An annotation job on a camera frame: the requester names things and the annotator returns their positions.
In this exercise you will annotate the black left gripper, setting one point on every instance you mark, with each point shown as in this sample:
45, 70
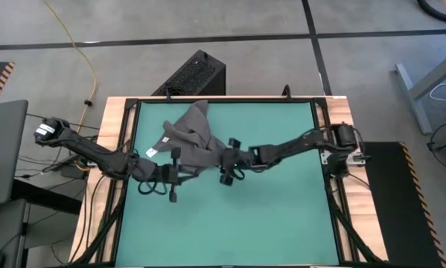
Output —
169, 175

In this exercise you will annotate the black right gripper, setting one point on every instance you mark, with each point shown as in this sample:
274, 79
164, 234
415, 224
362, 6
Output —
235, 160

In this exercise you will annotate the dark grey towel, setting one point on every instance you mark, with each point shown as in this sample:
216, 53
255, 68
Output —
193, 130

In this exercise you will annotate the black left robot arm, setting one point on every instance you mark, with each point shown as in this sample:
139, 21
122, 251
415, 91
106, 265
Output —
92, 149

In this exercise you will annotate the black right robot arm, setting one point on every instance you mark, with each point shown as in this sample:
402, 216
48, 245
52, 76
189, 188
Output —
301, 143

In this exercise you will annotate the green table mat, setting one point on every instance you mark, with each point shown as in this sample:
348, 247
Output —
226, 223

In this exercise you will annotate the black table clamp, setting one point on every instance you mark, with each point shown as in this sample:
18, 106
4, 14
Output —
286, 92
167, 93

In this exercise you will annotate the black perforated computer tower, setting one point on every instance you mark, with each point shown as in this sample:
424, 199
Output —
196, 74

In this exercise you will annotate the grey power adapter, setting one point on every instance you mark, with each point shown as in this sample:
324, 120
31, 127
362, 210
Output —
73, 172

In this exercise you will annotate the black desk bar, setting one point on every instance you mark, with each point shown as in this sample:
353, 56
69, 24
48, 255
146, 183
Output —
47, 197

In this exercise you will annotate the grey laptop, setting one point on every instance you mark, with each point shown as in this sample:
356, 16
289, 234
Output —
3, 149

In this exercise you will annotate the grey cabinet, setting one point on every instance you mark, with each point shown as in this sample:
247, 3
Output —
6, 231

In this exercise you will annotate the grey metal desk leg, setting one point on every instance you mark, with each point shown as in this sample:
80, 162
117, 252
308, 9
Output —
412, 100

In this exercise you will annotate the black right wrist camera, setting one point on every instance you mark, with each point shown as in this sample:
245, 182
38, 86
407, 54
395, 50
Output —
232, 159

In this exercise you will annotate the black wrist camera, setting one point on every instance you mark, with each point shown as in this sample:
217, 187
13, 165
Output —
232, 159
169, 174

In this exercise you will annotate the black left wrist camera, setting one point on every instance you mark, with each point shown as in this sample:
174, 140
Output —
169, 174

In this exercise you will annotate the black metal table frame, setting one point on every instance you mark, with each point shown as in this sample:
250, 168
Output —
130, 103

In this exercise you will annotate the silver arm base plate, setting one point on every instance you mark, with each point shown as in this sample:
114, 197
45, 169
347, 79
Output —
324, 158

